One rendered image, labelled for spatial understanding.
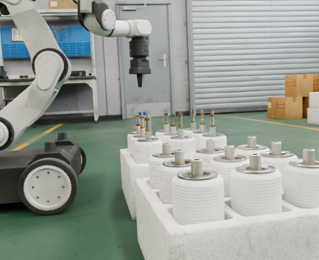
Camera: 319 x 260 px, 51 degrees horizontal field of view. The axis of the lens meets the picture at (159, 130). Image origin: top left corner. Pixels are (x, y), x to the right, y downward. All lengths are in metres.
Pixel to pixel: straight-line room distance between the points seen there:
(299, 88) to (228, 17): 2.45
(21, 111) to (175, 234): 1.04
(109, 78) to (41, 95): 4.87
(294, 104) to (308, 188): 4.20
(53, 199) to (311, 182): 0.88
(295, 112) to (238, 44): 2.34
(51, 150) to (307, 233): 0.94
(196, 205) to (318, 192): 0.24
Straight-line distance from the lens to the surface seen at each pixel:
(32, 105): 1.46
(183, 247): 0.58
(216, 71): 6.55
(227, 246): 0.61
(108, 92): 6.26
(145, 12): 6.47
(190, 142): 1.16
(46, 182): 1.26
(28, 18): 1.49
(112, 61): 6.29
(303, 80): 4.95
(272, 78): 6.97
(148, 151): 1.12
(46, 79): 1.41
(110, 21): 1.35
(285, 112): 4.85
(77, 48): 6.20
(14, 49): 6.36
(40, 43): 1.47
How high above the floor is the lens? 0.40
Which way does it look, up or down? 6 degrees down
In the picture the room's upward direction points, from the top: 3 degrees counter-clockwise
